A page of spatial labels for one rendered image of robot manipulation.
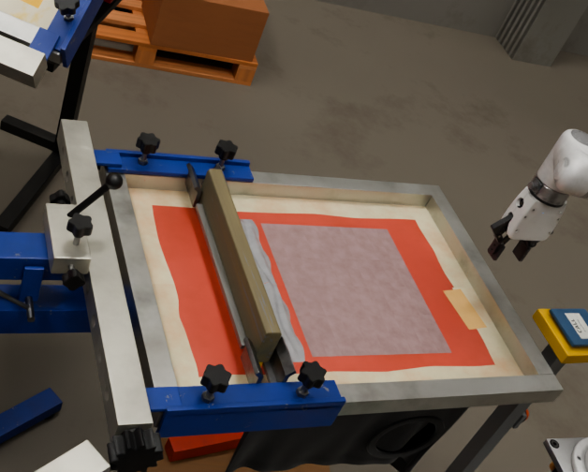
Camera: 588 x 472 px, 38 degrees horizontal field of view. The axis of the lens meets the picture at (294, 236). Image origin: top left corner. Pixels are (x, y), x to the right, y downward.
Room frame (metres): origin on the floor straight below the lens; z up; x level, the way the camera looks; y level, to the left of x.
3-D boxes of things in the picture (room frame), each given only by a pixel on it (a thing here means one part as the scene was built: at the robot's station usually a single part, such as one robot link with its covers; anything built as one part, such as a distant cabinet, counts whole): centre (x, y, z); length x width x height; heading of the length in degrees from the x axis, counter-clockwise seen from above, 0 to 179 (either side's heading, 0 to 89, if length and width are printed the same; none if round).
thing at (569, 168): (1.42, -0.41, 1.31); 0.15 x 0.10 x 0.11; 17
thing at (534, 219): (1.46, -0.41, 1.18); 0.10 x 0.08 x 0.11; 124
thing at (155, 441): (0.70, 0.08, 1.02); 0.07 x 0.06 x 0.07; 124
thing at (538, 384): (1.25, -0.09, 0.97); 0.79 x 0.58 x 0.04; 124
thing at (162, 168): (1.35, 0.26, 0.98); 0.30 x 0.05 x 0.07; 124
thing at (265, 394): (0.89, -0.05, 0.98); 0.30 x 0.05 x 0.07; 124
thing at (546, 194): (1.45, -0.40, 1.24); 0.09 x 0.07 x 0.03; 124
